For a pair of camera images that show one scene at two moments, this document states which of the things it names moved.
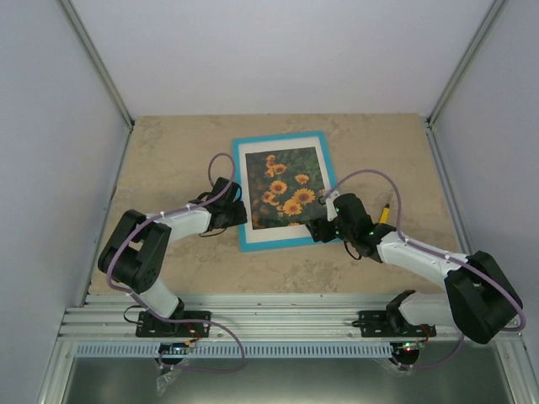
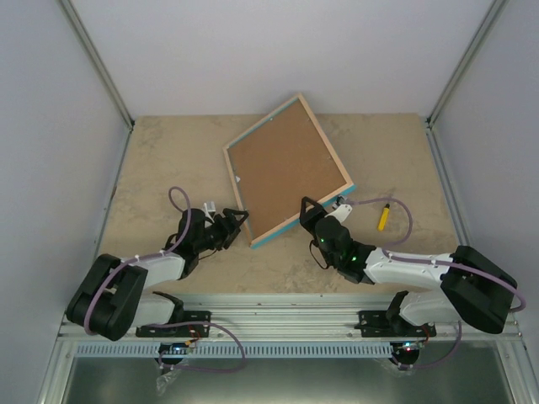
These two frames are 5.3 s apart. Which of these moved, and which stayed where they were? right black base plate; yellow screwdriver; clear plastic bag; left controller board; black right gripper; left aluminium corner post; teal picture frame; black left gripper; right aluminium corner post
Moved: black right gripper; teal picture frame; black left gripper
Stayed: yellow screwdriver; left controller board; clear plastic bag; left aluminium corner post; right black base plate; right aluminium corner post
